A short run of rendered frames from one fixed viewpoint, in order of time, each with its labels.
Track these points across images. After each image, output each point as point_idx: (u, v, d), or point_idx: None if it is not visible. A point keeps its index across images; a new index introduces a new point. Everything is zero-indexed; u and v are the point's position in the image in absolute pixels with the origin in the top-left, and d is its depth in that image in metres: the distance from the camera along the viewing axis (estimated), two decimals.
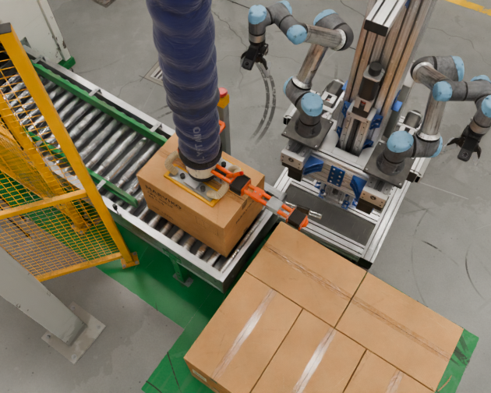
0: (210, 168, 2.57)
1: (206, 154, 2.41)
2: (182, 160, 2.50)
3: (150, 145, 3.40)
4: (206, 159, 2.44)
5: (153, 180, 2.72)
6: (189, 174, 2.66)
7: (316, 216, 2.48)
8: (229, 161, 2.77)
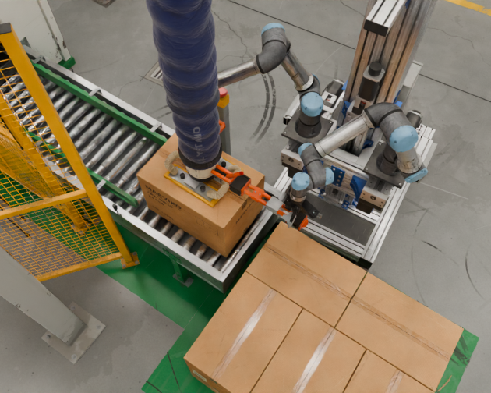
0: (210, 168, 2.57)
1: (206, 154, 2.41)
2: (182, 160, 2.50)
3: (150, 145, 3.40)
4: (206, 159, 2.44)
5: (153, 180, 2.72)
6: (189, 174, 2.66)
7: (316, 216, 2.48)
8: (229, 161, 2.77)
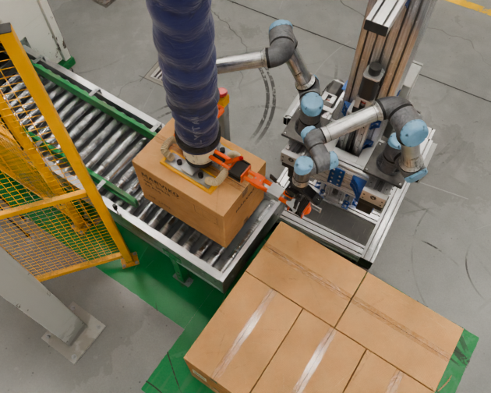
0: (209, 154, 2.46)
1: (205, 137, 2.30)
2: (178, 144, 2.38)
3: None
4: (203, 143, 2.32)
5: (150, 167, 2.61)
6: (186, 160, 2.54)
7: (316, 209, 2.35)
8: (228, 146, 2.65)
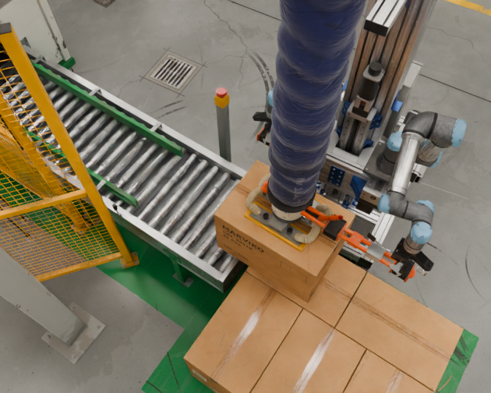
0: None
1: (304, 196, 2.16)
2: (273, 202, 2.24)
3: (150, 145, 3.40)
4: (302, 202, 2.18)
5: (233, 221, 2.46)
6: (274, 214, 2.40)
7: (419, 272, 2.21)
8: (315, 198, 2.51)
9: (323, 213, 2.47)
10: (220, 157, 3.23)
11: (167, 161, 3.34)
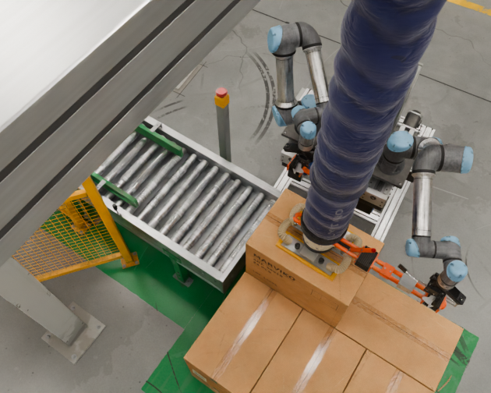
0: None
1: (338, 231, 2.21)
2: (307, 235, 2.30)
3: (150, 145, 3.40)
4: (336, 235, 2.24)
5: (265, 250, 2.52)
6: (306, 245, 2.46)
7: (450, 302, 2.27)
8: None
9: (353, 242, 2.53)
10: (220, 157, 3.23)
11: (167, 161, 3.34)
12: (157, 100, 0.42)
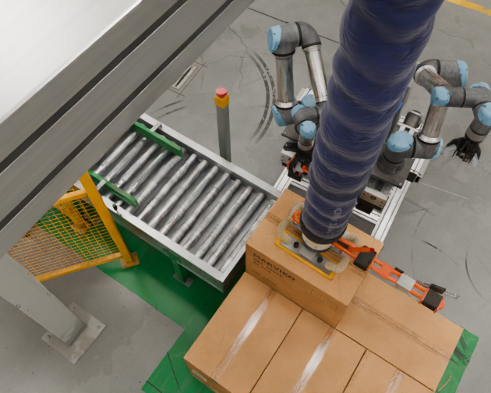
0: None
1: (337, 230, 2.22)
2: (305, 234, 2.30)
3: (150, 145, 3.40)
4: (334, 235, 2.24)
5: (265, 249, 2.53)
6: (305, 244, 2.46)
7: (451, 296, 2.29)
8: None
9: (352, 241, 2.53)
10: (220, 157, 3.23)
11: (167, 161, 3.34)
12: (153, 98, 0.42)
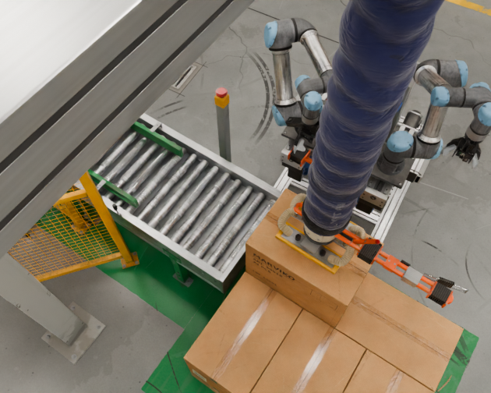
0: None
1: (341, 221, 2.12)
2: (308, 225, 2.20)
3: (150, 145, 3.40)
4: (338, 225, 2.14)
5: (265, 249, 2.53)
6: (307, 236, 2.36)
7: (460, 290, 2.19)
8: None
9: (356, 234, 2.43)
10: (220, 157, 3.23)
11: (167, 161, 3.34)
12: (153, 98, 0.42)
